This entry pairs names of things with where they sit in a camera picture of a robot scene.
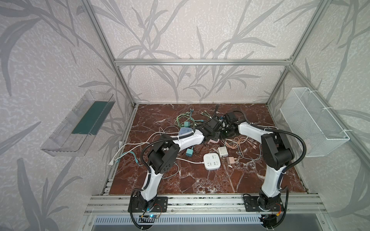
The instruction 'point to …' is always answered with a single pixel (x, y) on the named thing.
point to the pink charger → (230, 160)
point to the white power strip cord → (190, 161)
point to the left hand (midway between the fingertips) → (217, 129)
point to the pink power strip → (211, 140)
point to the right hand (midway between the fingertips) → (219, 131)
